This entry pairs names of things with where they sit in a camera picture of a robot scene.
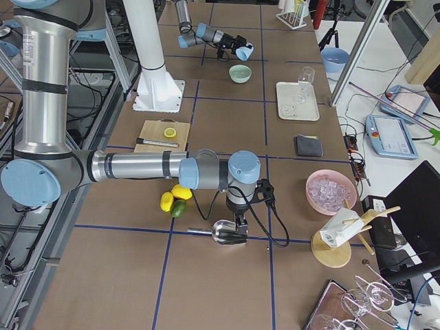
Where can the wooden cutting board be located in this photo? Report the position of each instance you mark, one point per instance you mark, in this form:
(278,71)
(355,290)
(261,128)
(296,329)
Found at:
(154,130)

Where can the clear wine glass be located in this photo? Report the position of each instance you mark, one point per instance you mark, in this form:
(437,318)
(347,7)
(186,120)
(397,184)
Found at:
(304,82)

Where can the near blue teach pendant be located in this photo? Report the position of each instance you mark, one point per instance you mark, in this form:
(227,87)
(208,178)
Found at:
(390,137)

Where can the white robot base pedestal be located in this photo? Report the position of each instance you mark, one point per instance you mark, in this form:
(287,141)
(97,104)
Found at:
(157,91)

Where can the black monitor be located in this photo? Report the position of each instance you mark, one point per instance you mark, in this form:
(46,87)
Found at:
(418,220)

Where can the round wooden stand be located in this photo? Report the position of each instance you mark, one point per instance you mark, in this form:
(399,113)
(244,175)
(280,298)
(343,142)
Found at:
(340,256)

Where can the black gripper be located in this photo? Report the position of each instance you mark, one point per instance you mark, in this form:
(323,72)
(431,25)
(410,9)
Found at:
(237,208)
(227,41)

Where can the cream bear serving tray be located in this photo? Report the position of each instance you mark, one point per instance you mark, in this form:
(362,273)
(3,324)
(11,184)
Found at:
(288,109)

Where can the lemon half slice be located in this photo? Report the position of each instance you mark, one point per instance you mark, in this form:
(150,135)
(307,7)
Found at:
(170,132)

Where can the green lime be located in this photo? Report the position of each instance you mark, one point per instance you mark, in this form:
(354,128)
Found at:
(178,208)

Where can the green bowl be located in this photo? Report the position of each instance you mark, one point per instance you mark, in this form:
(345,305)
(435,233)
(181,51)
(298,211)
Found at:
(240,73)

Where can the aluminium frame post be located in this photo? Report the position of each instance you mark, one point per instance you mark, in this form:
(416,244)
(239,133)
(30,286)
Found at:
(361,42)

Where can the white carton on stand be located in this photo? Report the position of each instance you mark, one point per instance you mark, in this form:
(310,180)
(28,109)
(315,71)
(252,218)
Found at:
(341,227)

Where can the blue bowl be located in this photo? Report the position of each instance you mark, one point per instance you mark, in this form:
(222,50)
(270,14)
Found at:
(334,59)

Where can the red cylinder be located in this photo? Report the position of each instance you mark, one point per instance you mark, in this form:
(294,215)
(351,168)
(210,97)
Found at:
(319,13)

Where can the pink bowl with ice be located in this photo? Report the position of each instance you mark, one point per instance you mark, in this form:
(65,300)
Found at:
(327,191)

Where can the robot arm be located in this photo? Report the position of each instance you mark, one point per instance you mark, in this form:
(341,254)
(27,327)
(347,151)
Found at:
(46,168)
(205,34)

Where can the blue teach pendant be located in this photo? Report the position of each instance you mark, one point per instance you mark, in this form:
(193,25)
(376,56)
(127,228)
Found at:
(390,137)
(407,98)

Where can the far blue teach pendant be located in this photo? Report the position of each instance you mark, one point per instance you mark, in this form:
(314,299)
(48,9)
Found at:
(407,98)

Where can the yellow lemon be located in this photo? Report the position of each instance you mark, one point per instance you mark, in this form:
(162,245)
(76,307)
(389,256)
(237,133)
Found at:
(180,192)
(166,201)

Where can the white wire cup rack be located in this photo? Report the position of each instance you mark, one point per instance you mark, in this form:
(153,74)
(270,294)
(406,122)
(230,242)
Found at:
(293,13)

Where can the grey folded cloth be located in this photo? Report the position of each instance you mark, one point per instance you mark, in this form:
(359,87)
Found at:
(308,146)

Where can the steel muddler rod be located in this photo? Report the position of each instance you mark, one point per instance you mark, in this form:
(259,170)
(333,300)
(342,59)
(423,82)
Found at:
(140,140)

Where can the light blue plastic cup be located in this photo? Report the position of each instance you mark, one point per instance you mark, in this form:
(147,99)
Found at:
(244,52)

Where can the steel ice scoop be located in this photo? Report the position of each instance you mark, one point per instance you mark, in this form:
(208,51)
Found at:
(222,232)

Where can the reacher grabber stick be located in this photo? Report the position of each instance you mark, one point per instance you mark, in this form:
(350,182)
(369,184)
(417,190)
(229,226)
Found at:
(432,129)

